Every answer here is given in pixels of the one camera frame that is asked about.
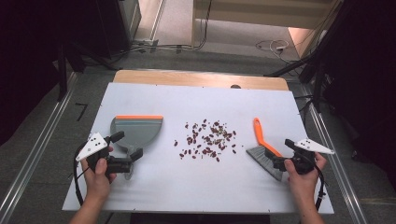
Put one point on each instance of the wooden table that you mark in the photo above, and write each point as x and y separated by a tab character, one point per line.
186	79

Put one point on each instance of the grey dustpan with orange edge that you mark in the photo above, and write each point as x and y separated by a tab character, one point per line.
137	132

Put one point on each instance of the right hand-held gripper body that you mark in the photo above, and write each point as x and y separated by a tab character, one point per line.
306	160

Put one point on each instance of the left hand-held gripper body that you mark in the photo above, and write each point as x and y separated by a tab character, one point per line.
93	146

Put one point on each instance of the person's left hand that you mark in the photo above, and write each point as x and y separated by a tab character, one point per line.
98	183

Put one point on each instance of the red beans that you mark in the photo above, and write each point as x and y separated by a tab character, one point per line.
207	140

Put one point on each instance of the person's right hand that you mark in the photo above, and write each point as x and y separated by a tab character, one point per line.
303	185

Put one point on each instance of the orange brush with grey bristles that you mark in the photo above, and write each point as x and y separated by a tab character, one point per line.
260	133

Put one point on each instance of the dark cabinet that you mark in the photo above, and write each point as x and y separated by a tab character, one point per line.
118	25

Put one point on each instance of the black metal stand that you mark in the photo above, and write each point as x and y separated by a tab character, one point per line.
62	74

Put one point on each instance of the white board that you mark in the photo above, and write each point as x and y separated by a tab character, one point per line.
193	186

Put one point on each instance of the black tripod stand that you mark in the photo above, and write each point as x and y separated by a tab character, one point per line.
314	68

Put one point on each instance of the metal floor rail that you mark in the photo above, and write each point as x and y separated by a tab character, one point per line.
336	174
37	146

